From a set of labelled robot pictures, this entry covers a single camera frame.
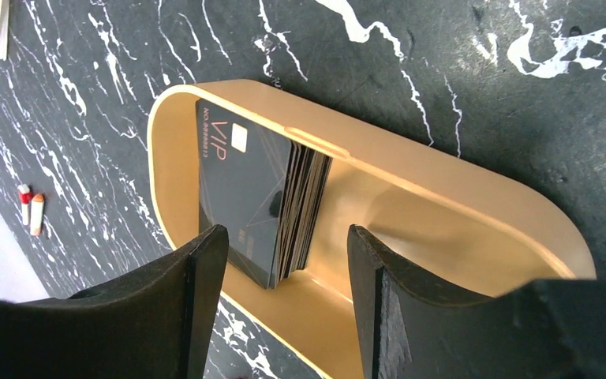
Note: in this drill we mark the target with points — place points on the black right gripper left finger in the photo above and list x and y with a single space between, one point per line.
153 322

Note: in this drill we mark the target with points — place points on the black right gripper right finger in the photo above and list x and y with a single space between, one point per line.
412 323

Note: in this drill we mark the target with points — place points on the black card in tray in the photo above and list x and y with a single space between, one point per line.
263 187

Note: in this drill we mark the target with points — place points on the yellow oval tray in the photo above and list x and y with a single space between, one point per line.
476 228

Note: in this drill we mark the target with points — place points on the orange white marker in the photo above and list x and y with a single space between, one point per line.
36 214

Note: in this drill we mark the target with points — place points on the red capped marker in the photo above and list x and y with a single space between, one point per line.
25 197

